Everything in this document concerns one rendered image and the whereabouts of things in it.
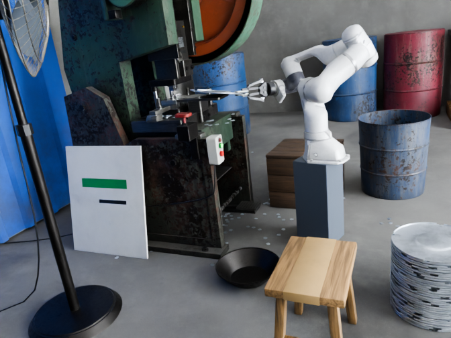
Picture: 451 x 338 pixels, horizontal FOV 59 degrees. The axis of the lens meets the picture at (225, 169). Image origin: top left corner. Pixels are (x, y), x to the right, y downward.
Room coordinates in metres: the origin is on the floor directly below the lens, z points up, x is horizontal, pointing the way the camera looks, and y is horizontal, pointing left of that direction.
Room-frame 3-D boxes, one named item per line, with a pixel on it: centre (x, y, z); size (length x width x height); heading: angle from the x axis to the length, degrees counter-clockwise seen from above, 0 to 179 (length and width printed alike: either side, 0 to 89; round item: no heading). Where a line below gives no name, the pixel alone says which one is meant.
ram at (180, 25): (2.19, 0.19, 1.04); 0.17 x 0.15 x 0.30; 65
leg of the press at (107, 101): (2.02, 0.47, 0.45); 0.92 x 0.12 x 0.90; 65
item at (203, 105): (2.13, 0.07, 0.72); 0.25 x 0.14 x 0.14; 65
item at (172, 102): (2.20, 0.23, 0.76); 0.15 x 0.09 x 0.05; 155
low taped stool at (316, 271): (1.14, -0.25, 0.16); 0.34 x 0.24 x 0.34; 155
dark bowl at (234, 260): (1.60, -0.05, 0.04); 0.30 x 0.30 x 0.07
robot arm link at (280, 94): (2.25, -0.35, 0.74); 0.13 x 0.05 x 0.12; 27
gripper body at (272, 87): (2.23, -0.28, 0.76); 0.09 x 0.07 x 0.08; 117
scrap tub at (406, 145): (2.40, -1.07, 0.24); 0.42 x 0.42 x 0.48
